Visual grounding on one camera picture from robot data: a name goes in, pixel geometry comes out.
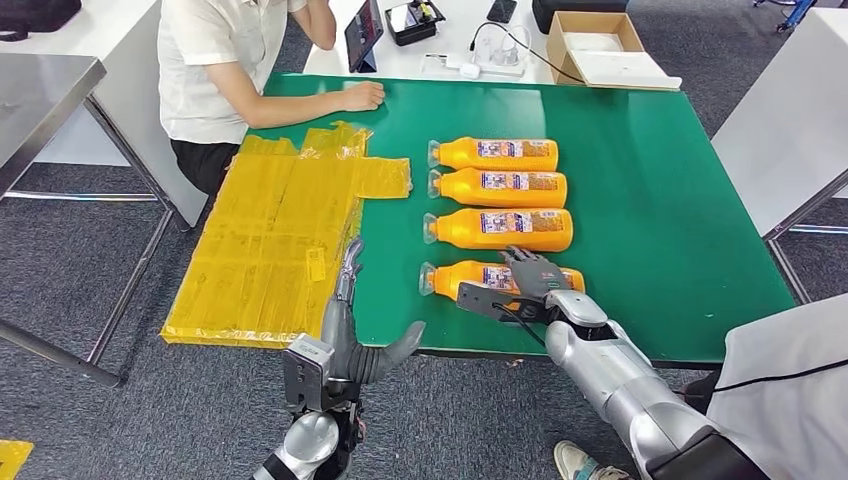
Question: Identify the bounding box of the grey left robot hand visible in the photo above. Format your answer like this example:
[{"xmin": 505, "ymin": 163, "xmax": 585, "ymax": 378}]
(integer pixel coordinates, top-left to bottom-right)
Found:
[{"xmin": 320, "ymin": 238, "xmax": 427, "ymax": 387}]

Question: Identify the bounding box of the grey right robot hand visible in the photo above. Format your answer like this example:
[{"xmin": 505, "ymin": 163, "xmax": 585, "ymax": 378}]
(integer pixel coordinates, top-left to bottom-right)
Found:
[{"xmin": 498, "ymin": 246, "xmax": 574, "ymax": 303}]

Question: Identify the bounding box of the seated person's right hand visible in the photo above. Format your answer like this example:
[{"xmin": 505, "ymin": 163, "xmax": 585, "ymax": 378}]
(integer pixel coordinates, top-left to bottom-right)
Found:
[{"xmin": 341, "ymin": 80, "xmax": 387, "ymax": 114}]

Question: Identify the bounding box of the orange detergent bottle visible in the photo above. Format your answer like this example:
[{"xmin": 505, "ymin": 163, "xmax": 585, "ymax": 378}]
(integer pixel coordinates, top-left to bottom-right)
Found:
[
  {"xmin": 422, "ymin": 207, "xmax": 575, "ymax": 254},
  {"xmin": 427, "ymin": 137, "xmax": 560, "ymax": 172},
  {"xmin": 417, "ymin": 259, "xmax": 587, "ymax": 303},
  {"xmin": 427, "ymin": 167, "xmax": 569, "ymax": 209}
]

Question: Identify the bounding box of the dark tablet on stand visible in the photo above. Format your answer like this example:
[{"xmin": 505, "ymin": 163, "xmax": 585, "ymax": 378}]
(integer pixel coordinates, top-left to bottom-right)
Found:
[{"xmin": 344, "ymin": 0, "xmax": 386, "ymax": 74}]

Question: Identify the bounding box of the black tray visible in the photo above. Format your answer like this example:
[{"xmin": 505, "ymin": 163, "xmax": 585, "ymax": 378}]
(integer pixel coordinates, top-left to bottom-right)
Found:
[{"xmin": 384, "ymin": 0, "xmax": 447, "ymax": 48}]

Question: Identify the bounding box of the white charger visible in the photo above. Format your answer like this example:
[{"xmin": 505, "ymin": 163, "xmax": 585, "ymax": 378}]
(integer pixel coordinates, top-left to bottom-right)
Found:
[{"xmin": 444, "ymin": 54, "xmax": 483, "ymax": 81}]

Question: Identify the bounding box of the white desk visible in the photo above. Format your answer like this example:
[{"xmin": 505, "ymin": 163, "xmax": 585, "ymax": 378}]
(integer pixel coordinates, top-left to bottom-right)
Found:
[
  {"xmin": 0, "ymin": 0, "xmax": 210, "ymax": 230},
  {"xmin": 303, "ymin": 0, "xmax": 666, "ymax": 87}
]

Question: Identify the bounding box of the yellow plastic wrapped sheet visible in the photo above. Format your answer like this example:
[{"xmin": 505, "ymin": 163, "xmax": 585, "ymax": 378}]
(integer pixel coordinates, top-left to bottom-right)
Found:
[{"xmin": 160, "ymin": 121, "xmax": 413, "ymax": 350}]

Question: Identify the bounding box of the seated person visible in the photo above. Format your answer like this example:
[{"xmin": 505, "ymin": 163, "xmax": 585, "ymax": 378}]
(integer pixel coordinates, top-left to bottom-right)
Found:
[{"xmin": 157, "ymin": 0, "xmax": 387, "ymax": 197}]

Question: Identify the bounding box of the open cardboard box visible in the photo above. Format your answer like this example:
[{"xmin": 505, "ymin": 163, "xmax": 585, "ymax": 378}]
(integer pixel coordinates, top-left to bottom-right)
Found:
[{"xmin": 546, "ymin": 11, "xmax": 684, "ymax": 92}]

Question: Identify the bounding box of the white box lid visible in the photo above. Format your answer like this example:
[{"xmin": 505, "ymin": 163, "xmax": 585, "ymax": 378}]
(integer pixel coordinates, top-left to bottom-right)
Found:
[{"xmin": 568, "ymin": 50, "xmax": 684, "ymax": 90}]

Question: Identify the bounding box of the white foam insert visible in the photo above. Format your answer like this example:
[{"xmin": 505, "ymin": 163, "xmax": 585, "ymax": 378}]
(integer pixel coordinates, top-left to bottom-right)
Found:
[{"xmin": 564, "ymin": 31, "xmax": 626, "ymax": 54}]

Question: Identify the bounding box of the standing person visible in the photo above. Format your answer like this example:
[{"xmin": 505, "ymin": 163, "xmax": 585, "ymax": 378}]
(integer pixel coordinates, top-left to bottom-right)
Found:
[{"xmin": 553, "ymin": 294, "xmax": 848, "ymax": 480}]

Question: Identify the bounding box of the white table with steel legs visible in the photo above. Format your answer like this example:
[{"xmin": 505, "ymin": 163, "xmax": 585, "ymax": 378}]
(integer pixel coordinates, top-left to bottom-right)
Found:
[{"xmin": 710, "ymin": 6, "xmax": 848, "ymax": 306}]

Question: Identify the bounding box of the black bag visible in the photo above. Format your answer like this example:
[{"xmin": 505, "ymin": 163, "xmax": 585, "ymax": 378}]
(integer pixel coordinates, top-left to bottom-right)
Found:
[{"xmin": 0, "ymin": 0, "xmax": 83, "ymax": 42}]

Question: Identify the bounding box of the yellow plastic scrap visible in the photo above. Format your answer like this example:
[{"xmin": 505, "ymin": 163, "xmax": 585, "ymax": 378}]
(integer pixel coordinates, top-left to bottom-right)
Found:
[{"xmin": 0, "ymin": 440, "xmax": 34, "ymax": 480}]

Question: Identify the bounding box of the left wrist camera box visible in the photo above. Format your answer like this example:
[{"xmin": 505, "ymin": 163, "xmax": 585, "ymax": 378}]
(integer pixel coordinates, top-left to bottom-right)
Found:
[{"xmin": 283, "ymin": 333, "xmax": 336, "ymax": 413}]

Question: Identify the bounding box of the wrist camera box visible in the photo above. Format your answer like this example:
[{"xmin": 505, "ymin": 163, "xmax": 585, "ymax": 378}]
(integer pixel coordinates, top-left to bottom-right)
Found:
[
  {"xmin": 455, "ymin": 281, "xmax": 531, "ymax": 326},
  {"xmin": 283, "ymin": 333, "xmax": 336, "ymax": 413}
]

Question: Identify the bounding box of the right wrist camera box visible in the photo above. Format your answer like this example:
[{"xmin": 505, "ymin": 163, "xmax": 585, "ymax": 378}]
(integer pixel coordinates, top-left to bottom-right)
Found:
[{"xmin": 455, "ymin": 281, "xmax": 531, "ymax": 326}]

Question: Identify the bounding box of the black cable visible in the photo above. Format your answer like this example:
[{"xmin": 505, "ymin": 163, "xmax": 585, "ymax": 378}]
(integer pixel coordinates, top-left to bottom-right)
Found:
[{"xmin": 469, "ymin": 21, "xmax": 588, "ymax": 86}]

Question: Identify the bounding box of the blue metal frame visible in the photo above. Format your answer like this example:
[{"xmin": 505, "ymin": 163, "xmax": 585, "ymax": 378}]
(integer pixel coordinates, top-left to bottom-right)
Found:
[{"xmin": 753, "ymin": 0, "xmax": 819, "ymax": 33}]

